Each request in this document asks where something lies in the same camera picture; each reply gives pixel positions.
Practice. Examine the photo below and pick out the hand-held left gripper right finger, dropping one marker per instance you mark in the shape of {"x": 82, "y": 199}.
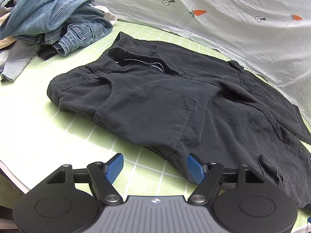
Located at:
{"x": 195, "y": 168}

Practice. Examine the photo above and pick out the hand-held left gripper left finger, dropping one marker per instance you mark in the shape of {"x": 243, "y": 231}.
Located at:
{"x": 113, "y": 168}

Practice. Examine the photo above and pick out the black cargo pants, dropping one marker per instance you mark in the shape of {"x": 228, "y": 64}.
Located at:
{"x": 145, "y": 97}

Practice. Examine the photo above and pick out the green grid mat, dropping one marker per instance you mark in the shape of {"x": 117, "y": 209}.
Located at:
{"x": 36, "y": 121}

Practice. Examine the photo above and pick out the carrot printed grey sheet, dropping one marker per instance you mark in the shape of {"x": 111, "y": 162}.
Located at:
{"x": 218, "y": 41}

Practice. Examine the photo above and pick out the dark cloth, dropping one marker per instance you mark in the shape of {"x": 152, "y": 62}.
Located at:
{"x": 47, "y": 53}

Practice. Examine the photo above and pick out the dark blue jeans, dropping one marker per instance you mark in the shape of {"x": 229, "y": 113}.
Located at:
{"x": 80, "y": 31}

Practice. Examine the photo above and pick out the grey sweatshirt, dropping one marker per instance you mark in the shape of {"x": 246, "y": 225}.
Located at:
{"x": 17, "y": 58}

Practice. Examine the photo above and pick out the white cloth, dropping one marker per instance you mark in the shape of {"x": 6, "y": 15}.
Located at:
{"x": 108, "y": 14}

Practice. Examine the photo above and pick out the cream cloth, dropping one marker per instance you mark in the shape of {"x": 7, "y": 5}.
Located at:
{"x": 5, "y": 44}

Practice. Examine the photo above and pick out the light blue denim garment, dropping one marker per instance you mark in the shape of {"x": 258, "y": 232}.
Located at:
{"x": 43, "y": 7}

